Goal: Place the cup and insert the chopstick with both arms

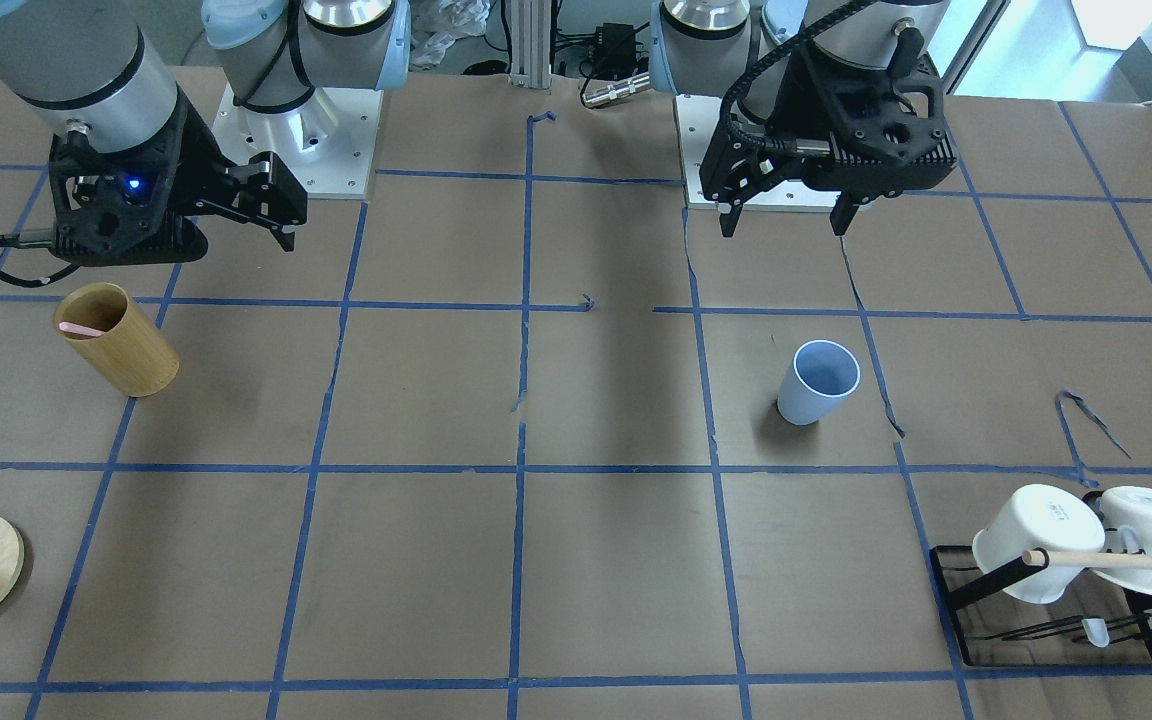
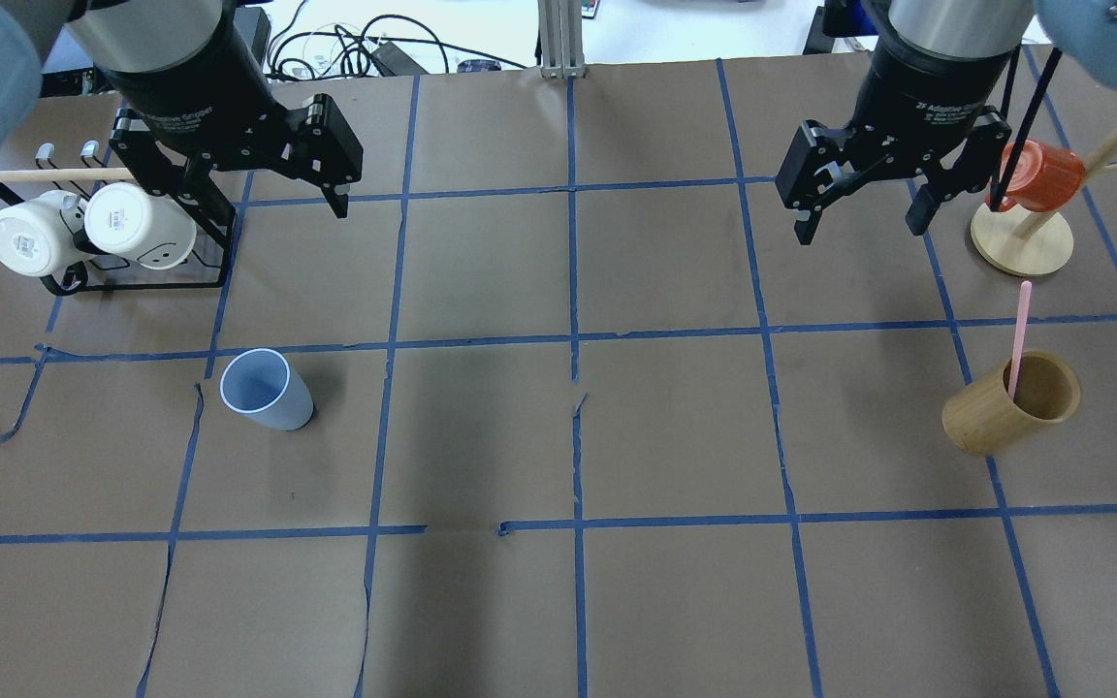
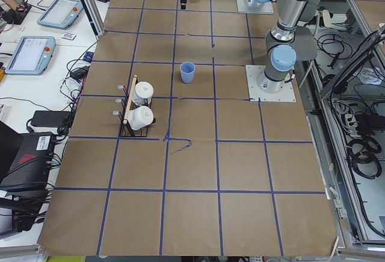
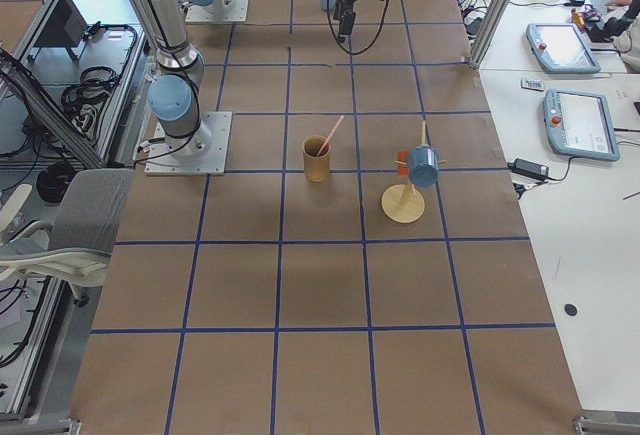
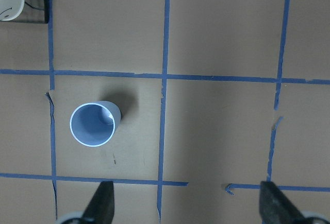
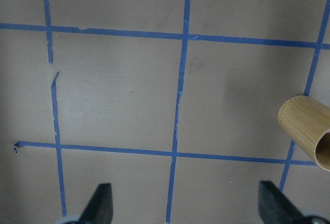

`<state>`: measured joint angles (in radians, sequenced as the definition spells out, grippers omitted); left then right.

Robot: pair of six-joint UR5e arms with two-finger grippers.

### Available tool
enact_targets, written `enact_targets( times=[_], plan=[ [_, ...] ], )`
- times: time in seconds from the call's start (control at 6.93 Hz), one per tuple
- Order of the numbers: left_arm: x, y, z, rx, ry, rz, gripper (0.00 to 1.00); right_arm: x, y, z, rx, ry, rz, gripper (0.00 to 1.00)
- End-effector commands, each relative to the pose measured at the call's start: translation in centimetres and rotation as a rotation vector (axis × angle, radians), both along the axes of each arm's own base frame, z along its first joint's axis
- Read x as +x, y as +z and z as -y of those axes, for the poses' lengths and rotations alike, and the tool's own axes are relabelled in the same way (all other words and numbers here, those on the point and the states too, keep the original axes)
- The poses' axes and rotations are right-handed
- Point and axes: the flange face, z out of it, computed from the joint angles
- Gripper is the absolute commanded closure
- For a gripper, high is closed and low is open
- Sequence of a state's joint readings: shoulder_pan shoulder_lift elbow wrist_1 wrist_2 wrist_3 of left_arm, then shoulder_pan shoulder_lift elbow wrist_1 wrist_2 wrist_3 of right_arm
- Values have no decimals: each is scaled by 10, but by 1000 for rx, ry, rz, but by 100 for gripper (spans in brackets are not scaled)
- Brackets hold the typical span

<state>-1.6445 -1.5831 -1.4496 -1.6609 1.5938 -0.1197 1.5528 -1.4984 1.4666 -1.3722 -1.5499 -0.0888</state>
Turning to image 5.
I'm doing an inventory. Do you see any light blue plastic cup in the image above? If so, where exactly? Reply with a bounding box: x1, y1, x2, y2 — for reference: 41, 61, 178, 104
70, 101, 121, 147

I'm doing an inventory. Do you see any brown paper table cover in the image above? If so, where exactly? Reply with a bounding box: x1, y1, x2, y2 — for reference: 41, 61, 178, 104
1, 0, 329, 223

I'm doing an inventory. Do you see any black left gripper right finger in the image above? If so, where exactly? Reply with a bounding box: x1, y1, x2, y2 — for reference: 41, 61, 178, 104
259, 181, 305, 224

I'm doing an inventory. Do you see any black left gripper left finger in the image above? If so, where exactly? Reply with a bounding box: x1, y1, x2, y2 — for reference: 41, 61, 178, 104
81, 181, 114, 223

